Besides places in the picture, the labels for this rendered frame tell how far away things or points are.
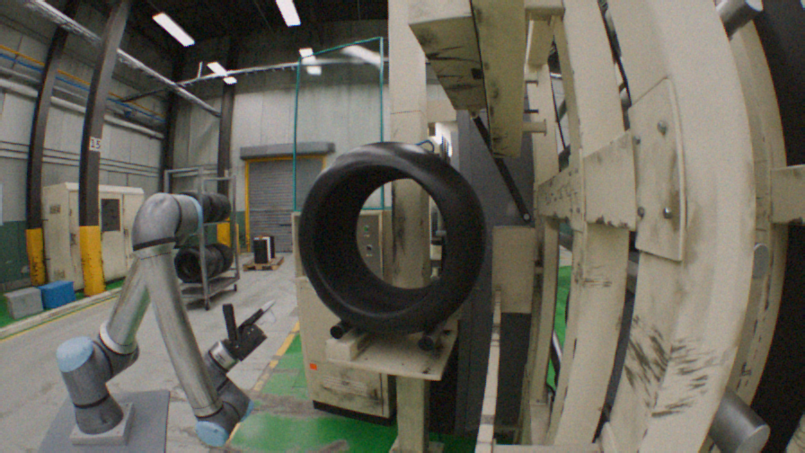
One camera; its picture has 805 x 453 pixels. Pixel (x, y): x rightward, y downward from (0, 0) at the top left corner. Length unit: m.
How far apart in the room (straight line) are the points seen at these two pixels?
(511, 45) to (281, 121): 10.40
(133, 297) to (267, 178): 9.76
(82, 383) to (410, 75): 1.59
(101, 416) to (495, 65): 1.44
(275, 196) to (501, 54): 10.04
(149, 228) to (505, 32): 0.85
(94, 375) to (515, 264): 1.43
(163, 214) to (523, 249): 1.06
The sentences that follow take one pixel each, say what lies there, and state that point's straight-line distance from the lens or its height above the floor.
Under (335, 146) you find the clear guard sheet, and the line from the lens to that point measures 1.69.
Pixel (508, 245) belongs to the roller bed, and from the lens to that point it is 1.09.
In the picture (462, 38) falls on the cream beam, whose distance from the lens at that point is 0.72.
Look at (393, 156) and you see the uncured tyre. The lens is 0.83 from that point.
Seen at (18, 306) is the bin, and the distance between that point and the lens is 5.78.
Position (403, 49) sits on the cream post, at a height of 1.94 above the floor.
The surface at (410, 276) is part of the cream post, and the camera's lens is 1.23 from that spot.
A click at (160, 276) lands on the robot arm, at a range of 0.80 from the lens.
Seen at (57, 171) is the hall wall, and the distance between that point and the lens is 9.43.
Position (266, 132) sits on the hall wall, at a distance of 10.96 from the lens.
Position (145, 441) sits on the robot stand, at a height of 0.60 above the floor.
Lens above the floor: 1.27
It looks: 3 degrees down
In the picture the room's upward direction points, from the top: 1 degrees counter-clockwise
